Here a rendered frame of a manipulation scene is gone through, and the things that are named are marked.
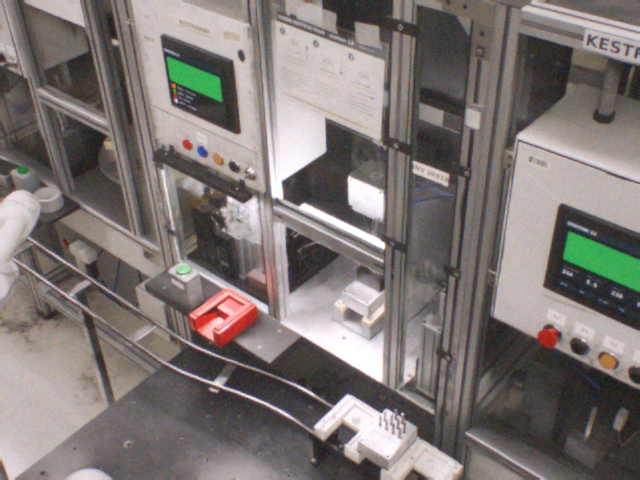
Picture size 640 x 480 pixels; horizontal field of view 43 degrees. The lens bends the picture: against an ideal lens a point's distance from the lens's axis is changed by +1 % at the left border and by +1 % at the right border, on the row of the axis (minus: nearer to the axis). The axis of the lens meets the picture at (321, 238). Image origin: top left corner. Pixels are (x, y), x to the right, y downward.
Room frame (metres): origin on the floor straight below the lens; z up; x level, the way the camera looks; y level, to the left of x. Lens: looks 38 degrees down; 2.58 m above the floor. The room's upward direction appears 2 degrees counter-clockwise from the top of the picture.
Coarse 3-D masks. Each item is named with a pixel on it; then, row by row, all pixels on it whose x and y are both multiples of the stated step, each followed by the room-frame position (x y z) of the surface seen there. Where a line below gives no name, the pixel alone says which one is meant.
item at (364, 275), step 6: (360, 270) 1.75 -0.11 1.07; (366, 270) 1.75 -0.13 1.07; (372, 270) 1.75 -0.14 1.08; (360, 276) 1.75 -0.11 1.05; (366, 276) 1.74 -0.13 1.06; (372, 276) 1.73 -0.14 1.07; (378, 276) 1.73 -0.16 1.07; (384, 276) 1.72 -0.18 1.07; (360, 282) 1.75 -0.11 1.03; (366, 282) 1.74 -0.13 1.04; (372, 282) 1.72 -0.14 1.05; (378, 282) 1.71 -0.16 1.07; (384, 282) 1.72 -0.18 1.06; (372, 288) 1.72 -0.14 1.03; (378, 288) 1.71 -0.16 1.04; (384, 288) 1.72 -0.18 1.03
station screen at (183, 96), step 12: (180, 60) 1.86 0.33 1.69; (192, 60) 1.83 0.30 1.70; (168, 72) 1.90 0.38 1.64; (204, 72) 1.80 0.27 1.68; (216, 72) 1.77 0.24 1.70; (180, 84) 1.87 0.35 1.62; (180, 96) 1.87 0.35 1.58; (192, 96) 1.84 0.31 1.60; (204, 96) 1.81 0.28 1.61; (192, 108) 1.85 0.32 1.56; (204, 108) 1.81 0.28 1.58; (216, 108) 1.78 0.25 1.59; (216, 120) 1.79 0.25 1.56
